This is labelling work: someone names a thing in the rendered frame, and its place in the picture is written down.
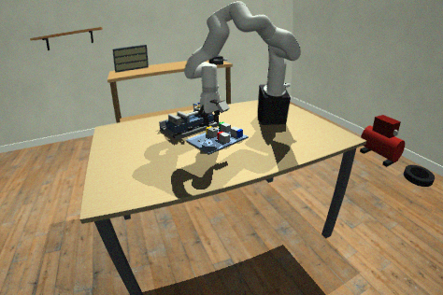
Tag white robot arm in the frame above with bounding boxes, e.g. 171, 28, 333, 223
184, 2, 301, 96

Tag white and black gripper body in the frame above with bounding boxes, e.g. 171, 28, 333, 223
200, 91, 221, 113

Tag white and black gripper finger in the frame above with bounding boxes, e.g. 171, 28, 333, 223
198, 105, 209, 126
214, 110, 220, 123

